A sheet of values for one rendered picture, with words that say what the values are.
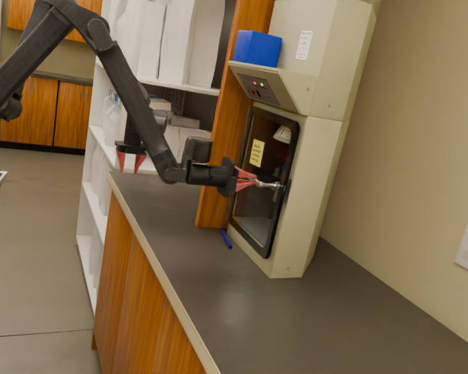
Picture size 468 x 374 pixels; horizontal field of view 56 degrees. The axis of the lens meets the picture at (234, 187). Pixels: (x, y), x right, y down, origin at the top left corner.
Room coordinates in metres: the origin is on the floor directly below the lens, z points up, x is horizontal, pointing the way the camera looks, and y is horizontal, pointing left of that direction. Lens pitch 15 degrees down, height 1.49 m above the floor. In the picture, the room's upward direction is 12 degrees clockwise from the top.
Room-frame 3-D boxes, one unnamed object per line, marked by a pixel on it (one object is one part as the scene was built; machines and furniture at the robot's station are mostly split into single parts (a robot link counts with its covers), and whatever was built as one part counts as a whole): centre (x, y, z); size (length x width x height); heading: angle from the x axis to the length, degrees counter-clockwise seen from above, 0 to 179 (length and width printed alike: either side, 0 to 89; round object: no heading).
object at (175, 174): (1.14, 0.14, 1.24); 0.12 x 0.09 x 0.11; 107
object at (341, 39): (1.35, -0.19, 1.33); 0.32 x 0.25 x 0.77; 27
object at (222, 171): (1.18, 0.05, 1.20); 0.07 x 0.07 x 0.10; 27
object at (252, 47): (1.36, 0.02, 1.56); 0.10 x 0.10 x 0.09; 27
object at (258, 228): (1.29, -0.07, 1.19); 0.30 x 0.01 x 0.40; 25
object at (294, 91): (1.27, -0.03, 1.46); 0.32 x 0.11 x 0.10; 27
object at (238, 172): (1.21, -0.01, 1.20); 0.09 x 0.07 x 0.07; 117
